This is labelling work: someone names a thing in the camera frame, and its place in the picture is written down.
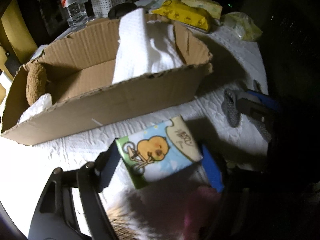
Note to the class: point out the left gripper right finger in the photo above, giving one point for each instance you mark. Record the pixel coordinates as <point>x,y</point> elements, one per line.
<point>212,170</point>

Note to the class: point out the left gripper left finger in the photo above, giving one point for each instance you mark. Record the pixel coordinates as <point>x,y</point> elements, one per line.
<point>105,166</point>

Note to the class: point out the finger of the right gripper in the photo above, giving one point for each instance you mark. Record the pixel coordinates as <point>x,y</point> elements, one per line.
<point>261,129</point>
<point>229,108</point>

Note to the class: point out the cartoon chick tissue pack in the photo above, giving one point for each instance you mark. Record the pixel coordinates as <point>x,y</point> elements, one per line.
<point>158,151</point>

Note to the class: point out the white towel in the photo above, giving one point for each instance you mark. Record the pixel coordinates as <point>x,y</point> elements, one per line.
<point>145,47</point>

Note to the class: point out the light green plastic bag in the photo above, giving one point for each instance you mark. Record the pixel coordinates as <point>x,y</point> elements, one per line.
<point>242,26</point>

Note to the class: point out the white textured tablecloth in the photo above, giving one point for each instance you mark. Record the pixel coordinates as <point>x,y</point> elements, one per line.
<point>159,206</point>

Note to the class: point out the pale yellow tissue pack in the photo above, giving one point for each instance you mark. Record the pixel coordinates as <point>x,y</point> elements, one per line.
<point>213,8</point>

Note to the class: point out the brown cardboard box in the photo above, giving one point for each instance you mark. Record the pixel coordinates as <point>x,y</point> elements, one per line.
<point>79,70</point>

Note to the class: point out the clear plastic water bottle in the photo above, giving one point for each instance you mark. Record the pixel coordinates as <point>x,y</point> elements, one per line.
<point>76,13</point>

